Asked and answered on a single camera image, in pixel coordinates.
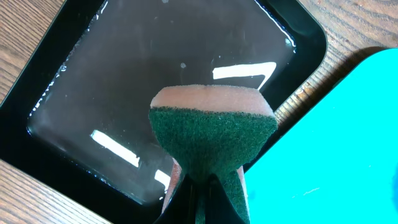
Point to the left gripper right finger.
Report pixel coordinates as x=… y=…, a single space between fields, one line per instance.
x=218 y=208

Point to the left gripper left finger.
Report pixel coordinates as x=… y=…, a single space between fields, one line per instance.
x=182 y=206

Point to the teal plastic serving tray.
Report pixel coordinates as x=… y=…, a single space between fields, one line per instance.
x=338 y=164

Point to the black rectangular water tray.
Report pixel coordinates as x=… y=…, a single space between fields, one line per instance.
x=77 y=117

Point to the green and pink sponge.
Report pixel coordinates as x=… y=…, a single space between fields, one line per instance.
x=212 y=129

